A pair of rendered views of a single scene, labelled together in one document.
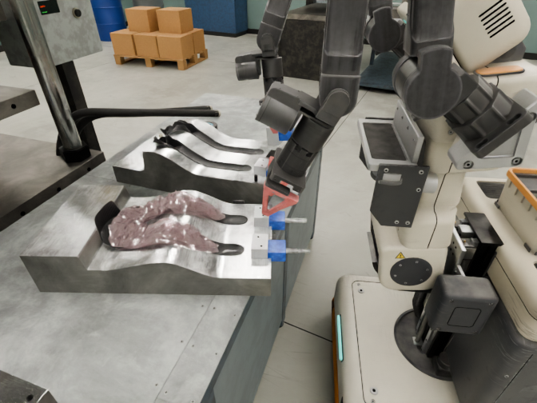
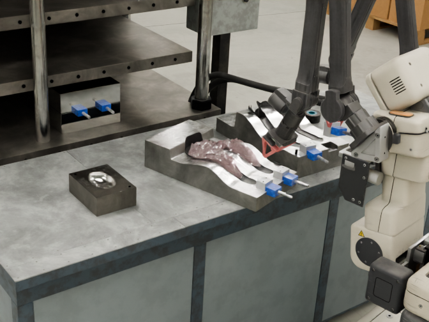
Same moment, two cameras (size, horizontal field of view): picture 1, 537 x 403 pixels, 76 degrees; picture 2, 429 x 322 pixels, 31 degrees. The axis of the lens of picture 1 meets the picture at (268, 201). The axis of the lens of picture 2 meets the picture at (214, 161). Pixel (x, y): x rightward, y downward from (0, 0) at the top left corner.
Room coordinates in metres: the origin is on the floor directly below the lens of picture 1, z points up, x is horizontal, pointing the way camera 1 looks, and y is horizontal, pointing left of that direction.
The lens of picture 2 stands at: (-1.47, -1.15, 2.09)
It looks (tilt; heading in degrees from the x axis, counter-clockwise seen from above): 26 degrees down; 34
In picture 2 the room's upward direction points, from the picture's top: 3 degrees clockwise
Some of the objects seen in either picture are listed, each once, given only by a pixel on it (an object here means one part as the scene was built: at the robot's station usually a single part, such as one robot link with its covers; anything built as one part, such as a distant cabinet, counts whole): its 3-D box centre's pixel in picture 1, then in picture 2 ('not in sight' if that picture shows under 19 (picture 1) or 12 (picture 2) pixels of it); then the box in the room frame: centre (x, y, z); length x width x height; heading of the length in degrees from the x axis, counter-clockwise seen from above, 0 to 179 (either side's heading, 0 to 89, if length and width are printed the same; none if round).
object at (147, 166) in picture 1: (203, 156); (280, 131); (0.99, 0.21, 0.87); 0.50 x 0.26 x 0.14; 72
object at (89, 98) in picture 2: not in sight; (64, 89); (0.72, 1.14, 0.87); 0.50 x 0.27 x 0.17; 72
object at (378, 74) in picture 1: (399, 39); not in sight; (5.06, -1.76, 0.46); 1.90 x 0.70 x 0.92; 154
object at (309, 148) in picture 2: (278, 173); (316, 155); (0.84, -0.03, 0.89); 0.13 x 0.05 x 0.05; 70
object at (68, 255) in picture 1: (165, 234); (219, 162); (0.62, 0.24, 0.85); 0.50 x 0.26 x 0.11; 89
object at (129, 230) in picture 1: (165, 218); (222, 151); (0.63, 0.24, 0.90); 0.26 x 0.18 x 0.08; 89
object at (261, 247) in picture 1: (280, 250); (276, 191); (0.57, -0.03, 0.85); 0.13 x 0.05 x 0.05; 89
